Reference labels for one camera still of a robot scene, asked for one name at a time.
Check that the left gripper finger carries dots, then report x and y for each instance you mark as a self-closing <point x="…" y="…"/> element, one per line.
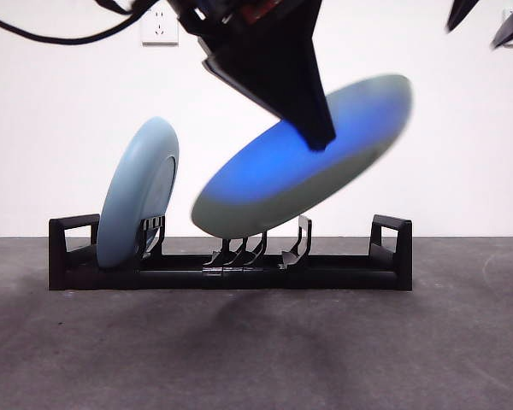
<point x="282" y="64"/>
<point x="231" y="83"/>

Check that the pale green round plate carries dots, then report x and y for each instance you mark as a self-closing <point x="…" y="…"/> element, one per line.
<point x="261" y="188"/>

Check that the blue round plate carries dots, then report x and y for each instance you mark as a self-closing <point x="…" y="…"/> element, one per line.
<point x="132" y="192"/>

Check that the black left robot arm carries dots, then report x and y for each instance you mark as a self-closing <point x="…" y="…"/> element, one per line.
<point x="196" y="13"/>

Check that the black plate rack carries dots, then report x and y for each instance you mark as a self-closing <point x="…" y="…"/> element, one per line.
<point x="325" y="278"/>

